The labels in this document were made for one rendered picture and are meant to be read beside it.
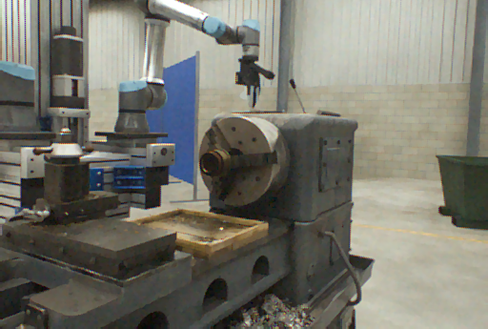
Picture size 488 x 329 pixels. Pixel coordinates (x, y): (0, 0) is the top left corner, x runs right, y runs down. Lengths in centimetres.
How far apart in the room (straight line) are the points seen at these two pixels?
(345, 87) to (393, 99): 129
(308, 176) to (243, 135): 28
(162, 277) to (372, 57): 1092
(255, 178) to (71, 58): 87
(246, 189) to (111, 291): 69
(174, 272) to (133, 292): 11
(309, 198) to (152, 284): 78
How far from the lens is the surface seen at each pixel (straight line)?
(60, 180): 98
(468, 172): 559
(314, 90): 1167
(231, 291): 120
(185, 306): 105
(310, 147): 143
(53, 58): 180
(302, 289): 154
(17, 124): 149
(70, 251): 90
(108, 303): 76
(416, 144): 1120
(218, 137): 137
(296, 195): 145
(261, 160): 128
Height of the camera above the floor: 120
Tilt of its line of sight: 3 degrees down
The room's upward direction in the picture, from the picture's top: 2 degrees clockwise
